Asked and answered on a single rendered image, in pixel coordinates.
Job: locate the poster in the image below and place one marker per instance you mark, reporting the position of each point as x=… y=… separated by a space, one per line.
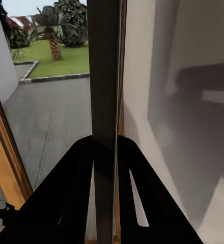
x=106 y=38

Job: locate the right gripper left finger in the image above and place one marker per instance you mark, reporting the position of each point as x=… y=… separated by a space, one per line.
x=56 y=212

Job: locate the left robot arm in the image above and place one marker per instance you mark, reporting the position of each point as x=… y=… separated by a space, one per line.
x=6 y=214

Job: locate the door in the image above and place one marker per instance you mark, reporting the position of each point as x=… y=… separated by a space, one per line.
x=45 y=97

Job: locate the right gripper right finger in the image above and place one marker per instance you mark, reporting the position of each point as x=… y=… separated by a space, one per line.
x=167 y=222

